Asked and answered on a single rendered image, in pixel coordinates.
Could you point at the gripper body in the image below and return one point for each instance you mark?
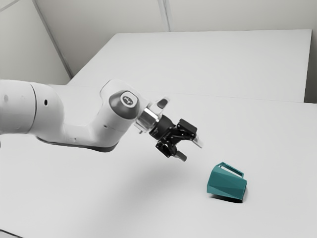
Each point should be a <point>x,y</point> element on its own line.
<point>164,128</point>

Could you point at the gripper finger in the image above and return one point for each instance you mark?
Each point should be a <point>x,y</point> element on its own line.
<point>188,131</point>
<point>171,149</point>

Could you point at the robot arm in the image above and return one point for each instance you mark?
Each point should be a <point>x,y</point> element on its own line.
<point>81,116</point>

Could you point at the teal faceted mug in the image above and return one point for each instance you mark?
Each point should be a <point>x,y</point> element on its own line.
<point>226,183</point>

